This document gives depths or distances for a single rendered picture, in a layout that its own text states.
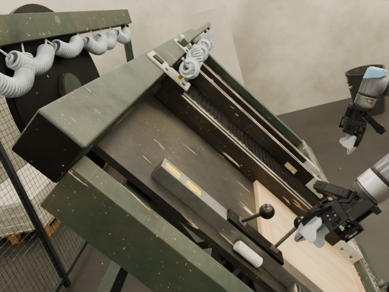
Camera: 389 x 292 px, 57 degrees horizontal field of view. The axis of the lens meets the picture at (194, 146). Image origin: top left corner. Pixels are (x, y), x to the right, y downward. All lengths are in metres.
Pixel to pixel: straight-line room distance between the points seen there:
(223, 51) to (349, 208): 4.20
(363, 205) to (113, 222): 0.55
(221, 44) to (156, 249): 4.39
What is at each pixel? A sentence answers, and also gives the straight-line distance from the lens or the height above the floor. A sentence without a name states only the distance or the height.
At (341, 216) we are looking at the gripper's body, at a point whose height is 1.51.
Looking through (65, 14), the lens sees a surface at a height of 2.19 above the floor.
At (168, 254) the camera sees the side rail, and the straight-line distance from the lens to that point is 0.70.
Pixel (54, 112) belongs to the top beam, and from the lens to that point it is 0.66.
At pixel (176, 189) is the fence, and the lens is 0.91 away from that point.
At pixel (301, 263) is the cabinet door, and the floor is 1.22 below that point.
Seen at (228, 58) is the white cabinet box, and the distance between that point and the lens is 4.97.
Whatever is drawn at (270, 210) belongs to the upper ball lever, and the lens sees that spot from 0.88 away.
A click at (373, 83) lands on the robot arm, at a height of 1.59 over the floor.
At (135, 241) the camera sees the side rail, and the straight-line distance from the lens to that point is 0.69.
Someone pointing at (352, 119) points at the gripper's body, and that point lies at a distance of 1.58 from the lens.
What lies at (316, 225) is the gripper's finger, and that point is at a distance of 0.93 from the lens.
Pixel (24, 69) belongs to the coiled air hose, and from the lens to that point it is 1.40.
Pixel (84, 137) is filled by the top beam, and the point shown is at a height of 1.87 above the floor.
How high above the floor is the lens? 2.01
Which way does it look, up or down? 19 degrees down
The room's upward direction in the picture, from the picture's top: 17 degrees counter-clockwise
